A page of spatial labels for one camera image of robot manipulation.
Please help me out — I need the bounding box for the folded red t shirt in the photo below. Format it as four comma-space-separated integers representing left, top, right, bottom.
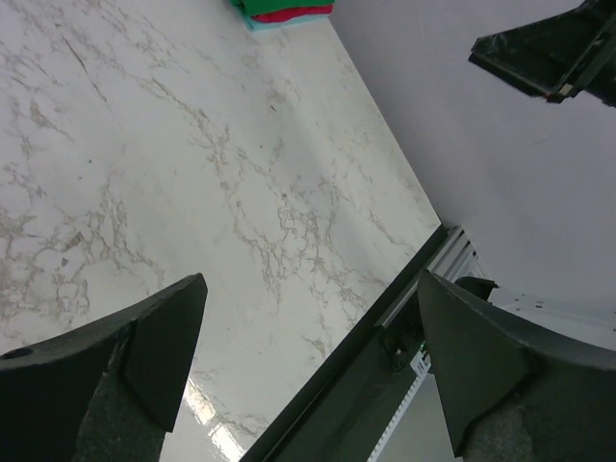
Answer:
251, 4, 334, 24

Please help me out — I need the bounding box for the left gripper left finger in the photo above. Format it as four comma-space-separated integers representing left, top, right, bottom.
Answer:
1, 273, 208, 461

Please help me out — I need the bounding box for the aluminium frame rail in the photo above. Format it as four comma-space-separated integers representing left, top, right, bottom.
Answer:
374, 225, 485, 333

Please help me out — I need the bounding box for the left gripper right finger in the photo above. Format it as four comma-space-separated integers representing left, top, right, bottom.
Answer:
418, 271, 615, 461

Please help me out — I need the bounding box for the green t shirt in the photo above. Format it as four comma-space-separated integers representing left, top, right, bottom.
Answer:
229, 0, 335, 16

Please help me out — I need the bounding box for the white slotted cable duct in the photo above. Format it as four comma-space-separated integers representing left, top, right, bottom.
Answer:
367, 342, 431, 462

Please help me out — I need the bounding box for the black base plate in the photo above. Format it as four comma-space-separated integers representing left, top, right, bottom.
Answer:
243, 226, 460, 461

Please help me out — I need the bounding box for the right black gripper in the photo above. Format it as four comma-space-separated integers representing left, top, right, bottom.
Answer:
469, 0, 615, 107

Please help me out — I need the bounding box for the folded light blue t shirt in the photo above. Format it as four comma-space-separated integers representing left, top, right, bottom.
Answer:
240, 13, 328, 32

